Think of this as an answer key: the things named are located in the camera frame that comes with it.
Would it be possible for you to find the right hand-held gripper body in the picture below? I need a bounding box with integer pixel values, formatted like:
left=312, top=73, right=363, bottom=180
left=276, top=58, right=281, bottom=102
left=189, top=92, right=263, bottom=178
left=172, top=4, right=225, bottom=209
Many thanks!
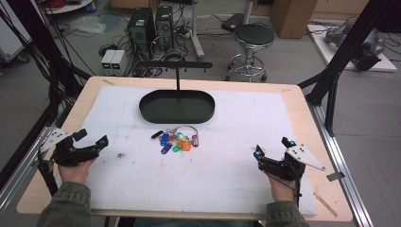
left=256, top=144, right=326, bottom=182

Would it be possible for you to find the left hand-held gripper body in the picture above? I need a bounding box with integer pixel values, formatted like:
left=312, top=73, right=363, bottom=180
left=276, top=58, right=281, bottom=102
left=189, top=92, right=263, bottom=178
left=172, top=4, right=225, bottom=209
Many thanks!
left=39, top=127, right=102, bottom=167

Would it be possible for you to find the person's left hand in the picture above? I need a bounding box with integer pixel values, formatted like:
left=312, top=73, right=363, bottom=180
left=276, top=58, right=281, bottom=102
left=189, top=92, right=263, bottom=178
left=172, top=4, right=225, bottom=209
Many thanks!
left=57, top=157, right=97, bottom=185

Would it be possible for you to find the person's right hand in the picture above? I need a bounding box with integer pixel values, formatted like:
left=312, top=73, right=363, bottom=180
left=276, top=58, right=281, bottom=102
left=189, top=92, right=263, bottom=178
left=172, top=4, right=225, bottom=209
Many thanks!
left=267, top=172, right=299, bottom=202

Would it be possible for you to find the white foam mat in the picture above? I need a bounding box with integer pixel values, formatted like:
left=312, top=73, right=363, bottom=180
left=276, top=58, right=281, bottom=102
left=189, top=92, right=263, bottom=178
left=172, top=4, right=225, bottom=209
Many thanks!
left=83, top=85, right=318, bottom=218

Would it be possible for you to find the thin wooden strip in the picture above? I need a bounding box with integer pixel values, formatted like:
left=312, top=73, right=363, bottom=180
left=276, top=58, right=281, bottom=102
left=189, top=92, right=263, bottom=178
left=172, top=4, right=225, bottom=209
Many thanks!
left=312, top=191, right=339, bottom=218

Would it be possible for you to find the bunch of coloured key tags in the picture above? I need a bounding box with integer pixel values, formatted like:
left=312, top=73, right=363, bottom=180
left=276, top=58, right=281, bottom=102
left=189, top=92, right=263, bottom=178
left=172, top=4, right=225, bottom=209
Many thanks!
left=158, top=124, right=201, bottom=156

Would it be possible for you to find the white bench power supply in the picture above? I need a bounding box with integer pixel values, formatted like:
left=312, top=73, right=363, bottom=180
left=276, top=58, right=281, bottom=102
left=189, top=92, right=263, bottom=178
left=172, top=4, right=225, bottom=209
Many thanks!
left=110, top=49, right=127, bottom=77
left=100, top=49, right=117, bottom=77

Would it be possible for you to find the black oval tray with hanger stand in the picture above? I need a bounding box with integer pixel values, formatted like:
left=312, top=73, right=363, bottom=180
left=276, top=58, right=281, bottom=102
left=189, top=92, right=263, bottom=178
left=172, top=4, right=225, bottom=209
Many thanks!
left=138, top=61, right=217, bottom=125

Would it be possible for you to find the white floor board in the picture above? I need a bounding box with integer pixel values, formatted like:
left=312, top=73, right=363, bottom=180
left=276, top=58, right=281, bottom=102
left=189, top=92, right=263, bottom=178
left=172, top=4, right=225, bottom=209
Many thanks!
left=306, top=23, right=398, bottom=74

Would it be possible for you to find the clear plastic bag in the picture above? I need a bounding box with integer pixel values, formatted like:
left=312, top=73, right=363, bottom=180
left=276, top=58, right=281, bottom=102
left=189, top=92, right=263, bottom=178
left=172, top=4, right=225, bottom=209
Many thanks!
left=68, top=15, right=108, bottom=35

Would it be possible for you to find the black round stool chrome base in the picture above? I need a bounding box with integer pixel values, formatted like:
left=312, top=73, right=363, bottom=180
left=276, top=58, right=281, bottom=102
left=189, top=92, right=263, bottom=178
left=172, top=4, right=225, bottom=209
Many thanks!
left=224, top=23, right=276, bottom=83

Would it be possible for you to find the black computer tower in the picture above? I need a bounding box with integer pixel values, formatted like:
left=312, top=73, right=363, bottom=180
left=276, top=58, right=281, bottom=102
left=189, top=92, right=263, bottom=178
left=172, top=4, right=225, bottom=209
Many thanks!
left=155, top=5, right=175, bottom=53
left=127, top=7, right=157, bottom=61

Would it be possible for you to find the grey and black robot device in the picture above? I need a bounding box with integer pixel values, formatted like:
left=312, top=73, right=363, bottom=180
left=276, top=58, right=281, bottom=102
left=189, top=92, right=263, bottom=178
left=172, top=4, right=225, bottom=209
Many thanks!
left=324, top=21, right=386, bottom=72

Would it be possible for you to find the brown cardboard box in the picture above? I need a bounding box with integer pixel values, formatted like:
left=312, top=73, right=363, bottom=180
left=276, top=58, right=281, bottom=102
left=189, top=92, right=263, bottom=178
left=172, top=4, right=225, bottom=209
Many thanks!
left=269, top=0, right=320, bottom=40

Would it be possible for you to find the white round table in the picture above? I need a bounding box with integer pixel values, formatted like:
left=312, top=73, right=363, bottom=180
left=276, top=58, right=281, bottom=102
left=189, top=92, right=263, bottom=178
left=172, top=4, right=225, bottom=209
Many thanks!
left=44, top=0, right=96, bottom=15

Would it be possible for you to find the black flat case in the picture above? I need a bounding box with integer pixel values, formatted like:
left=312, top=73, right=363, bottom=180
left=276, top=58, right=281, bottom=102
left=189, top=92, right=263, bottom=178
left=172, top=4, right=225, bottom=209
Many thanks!
left=220, top=12, right=245, bottom=33

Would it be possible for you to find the white desk leg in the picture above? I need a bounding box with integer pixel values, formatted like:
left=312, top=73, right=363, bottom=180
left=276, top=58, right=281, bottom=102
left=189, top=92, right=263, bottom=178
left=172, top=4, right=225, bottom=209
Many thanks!
left=188, top=0, right=206, bottom=61

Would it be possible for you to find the black gripper strap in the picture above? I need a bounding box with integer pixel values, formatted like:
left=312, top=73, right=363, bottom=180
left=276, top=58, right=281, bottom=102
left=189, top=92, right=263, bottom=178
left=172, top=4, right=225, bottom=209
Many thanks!
left=37, top=150, right=60, bottom=197

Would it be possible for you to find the aluminium rail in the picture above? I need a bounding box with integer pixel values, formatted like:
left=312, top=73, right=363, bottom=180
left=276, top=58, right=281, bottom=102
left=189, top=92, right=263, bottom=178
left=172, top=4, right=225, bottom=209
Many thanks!
left=0, top=126, right=53, bottom=210
left=306, top=102, right=375, bottom=227

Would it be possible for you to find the small metal bracket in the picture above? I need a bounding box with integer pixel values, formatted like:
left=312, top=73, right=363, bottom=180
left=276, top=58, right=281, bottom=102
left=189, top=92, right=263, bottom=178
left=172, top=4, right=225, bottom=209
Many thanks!
left=325, top=170, right=346, bottom=183

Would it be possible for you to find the black metal frame with cables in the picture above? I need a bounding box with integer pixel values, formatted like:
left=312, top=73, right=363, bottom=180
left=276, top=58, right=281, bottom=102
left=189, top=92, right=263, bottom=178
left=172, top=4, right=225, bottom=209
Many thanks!
left=0, top=0, right=93, bottom=190

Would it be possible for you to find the tangle of floor cables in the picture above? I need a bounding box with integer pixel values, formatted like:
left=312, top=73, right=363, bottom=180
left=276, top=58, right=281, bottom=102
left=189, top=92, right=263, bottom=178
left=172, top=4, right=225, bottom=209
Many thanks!
left=98, top=12, right=228, bottom=79

